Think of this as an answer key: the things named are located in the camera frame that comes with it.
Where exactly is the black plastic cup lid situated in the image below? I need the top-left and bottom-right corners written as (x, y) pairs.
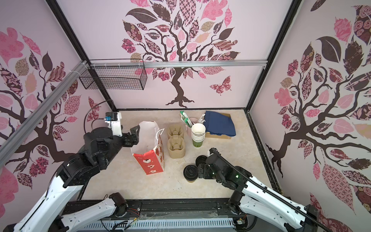
top-left (183, 165), bottom-right (198, 179)

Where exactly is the red and white paper bag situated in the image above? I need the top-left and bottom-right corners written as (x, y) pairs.
top-left (131, 121), bottom-right (165, 175)

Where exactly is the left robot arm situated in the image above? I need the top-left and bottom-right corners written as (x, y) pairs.
top-left (4, 126), bottom-right (140, 232)

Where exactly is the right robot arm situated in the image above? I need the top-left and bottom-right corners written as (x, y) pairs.
top-left (196, 148), bottom-right (331, 232)

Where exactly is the brown cardboard box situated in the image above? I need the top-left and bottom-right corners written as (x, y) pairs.
top-left (205, 113), bottom-right (231, 140)

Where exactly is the brown pulp cup carrier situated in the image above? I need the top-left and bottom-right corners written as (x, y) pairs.
top-left (167, 124), bottom-right (186, 159)

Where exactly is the stack of paper cups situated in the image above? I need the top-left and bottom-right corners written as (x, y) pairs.
top-left (191, 123), bottom-right (206, 148)

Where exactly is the dark blue napkin stack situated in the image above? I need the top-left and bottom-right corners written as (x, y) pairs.
top-left (204, 111), bottom-right (236, 137)

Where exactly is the green wrapped straw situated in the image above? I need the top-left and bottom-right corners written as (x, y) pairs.
top-left (180, 111), bottom-right (193, 128)

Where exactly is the pink straw holder cup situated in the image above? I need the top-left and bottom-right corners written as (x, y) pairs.
top-left (186, 118), bottom-right (203, 138)

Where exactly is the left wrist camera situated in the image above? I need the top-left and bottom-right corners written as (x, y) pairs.
top-left (105, 112), bottom-right (122, 137)

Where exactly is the white slotted cable duct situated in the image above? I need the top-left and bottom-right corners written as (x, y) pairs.
top-left (79, 218), bottom-right (235, 232)

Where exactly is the black wire basket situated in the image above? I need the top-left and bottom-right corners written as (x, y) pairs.
top-left (79, 58), bottom-right (147, 90)

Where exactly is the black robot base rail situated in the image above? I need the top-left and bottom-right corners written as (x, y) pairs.
top-left (63, 199), bottom-right (259, 224)

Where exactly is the aluminium rail back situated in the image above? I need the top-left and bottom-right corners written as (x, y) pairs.
top-left (90, 60), bottom-right (268, 68)

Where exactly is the aluminium rail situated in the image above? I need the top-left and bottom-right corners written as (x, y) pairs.
top-left (90, 60), bottom-right (268, 68)
top-left (1, 61), bottom-right (89, 167)

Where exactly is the aluminium rail left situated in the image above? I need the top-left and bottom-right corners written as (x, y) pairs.
top-left (1, 61), bottom-right (89, 167)

